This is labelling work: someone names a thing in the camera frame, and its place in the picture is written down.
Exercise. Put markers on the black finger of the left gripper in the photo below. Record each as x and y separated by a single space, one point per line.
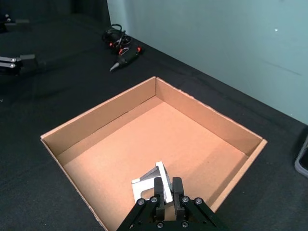
14 22
27 62

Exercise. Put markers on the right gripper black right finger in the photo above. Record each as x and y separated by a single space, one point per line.
178 197

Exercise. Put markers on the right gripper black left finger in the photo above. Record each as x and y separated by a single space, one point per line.
159 197

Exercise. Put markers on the shallow brown cardboard tray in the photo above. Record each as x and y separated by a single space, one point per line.
144 134

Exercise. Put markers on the black table cloth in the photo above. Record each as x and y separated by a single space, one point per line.
60 101

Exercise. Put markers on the small white plastic piece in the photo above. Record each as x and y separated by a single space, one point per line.
144 187

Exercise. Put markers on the plain pale wall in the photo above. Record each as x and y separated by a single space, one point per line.
216 36

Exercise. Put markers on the clear plastic case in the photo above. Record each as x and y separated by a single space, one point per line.
302 163

